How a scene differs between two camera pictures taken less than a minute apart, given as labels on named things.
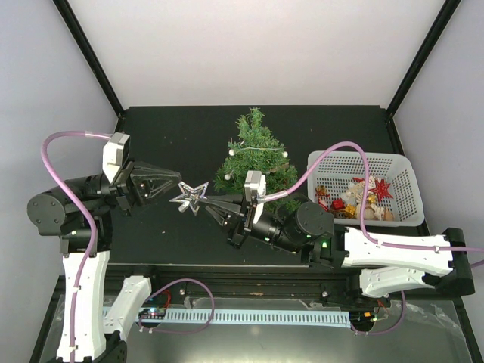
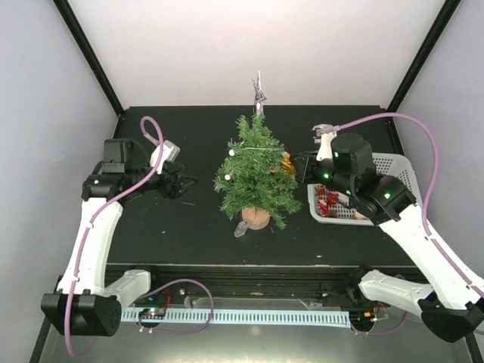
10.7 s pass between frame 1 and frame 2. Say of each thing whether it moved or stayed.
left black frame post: stayed
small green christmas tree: stayed
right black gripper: moved
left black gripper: moved
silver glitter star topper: moved
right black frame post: stayed
